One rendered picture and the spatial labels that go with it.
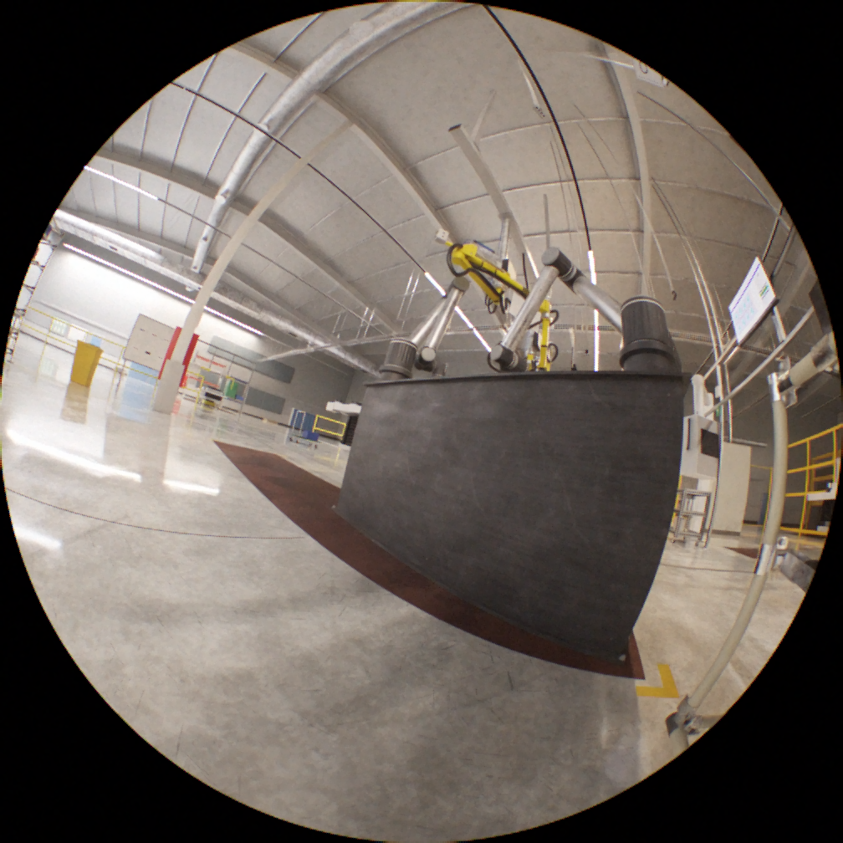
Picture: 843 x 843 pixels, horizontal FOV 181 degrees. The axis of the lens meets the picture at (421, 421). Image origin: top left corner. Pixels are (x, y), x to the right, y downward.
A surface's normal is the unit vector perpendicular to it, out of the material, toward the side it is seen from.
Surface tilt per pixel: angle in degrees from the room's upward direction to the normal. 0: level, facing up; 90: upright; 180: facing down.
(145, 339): 90
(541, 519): 90
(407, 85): 176
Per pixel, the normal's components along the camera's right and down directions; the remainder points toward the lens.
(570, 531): -0.69, -0.26
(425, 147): -0.28, 0.94
